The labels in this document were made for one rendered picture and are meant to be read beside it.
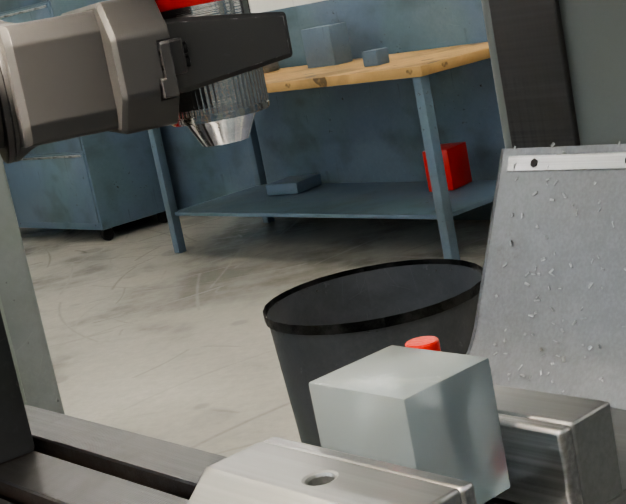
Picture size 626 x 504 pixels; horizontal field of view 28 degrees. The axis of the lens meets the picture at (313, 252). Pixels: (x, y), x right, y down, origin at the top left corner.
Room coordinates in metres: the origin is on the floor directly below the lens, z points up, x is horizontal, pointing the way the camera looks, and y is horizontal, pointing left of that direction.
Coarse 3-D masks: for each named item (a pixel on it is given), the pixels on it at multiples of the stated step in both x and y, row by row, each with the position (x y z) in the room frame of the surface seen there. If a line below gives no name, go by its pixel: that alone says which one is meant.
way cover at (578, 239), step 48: (624, 144) 0.85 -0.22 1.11; (528, 192) 0.90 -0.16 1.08; (576, 192) 0.87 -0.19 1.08; (624, 192) 0.84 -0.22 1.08; (528, 240) 0.89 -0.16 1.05; (576, 240) 0.85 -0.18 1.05; (624, 240) 0.82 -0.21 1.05; (480, 288) 0.91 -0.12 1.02; (528, 288) 0.87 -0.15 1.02; (576, 288) 0.84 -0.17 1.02; (624, 288) 0.81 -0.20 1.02; (480, 336) 0.89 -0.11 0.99; (528, 336) 0.86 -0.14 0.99; (576, 336) 0.83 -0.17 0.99; (624, 336) 0.80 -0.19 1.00; (528, 384) 0.83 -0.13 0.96; (576, 384) 0.80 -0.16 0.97; (624, 384) 0.78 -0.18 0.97
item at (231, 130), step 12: (228, 120) 0.57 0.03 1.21; (240, 120) 0.57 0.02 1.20; (252, 120) 0.58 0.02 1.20; (192, 132) 0.58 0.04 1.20; (204, 132) 0.57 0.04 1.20; (216, 132) 0.57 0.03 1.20; (228, 132) 0.57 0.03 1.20; (240, 132) 0.57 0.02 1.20; (204, 144) 0.58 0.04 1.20; (216, 144) 0.57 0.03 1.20
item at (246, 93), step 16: (224, 0) 0.56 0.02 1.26; (240, 0) 0.57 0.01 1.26; (176, 16) 0.56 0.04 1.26; (192, 16) 0.56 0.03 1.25; (224, 80) 0.56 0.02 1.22; (240, 80) 0.56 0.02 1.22; (256, 80) 0.57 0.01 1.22; (192, 96) 0.56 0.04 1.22; (208, 96) 0.56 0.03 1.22; (224, 96) 0.56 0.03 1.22; (240, 96) 0.56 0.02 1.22; (256, 96) 0.57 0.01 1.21; (192, 112) 0.56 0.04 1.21; (208, 112) 0.56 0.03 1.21; (224, 112) 0.56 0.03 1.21; (240, 112) 0.56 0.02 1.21
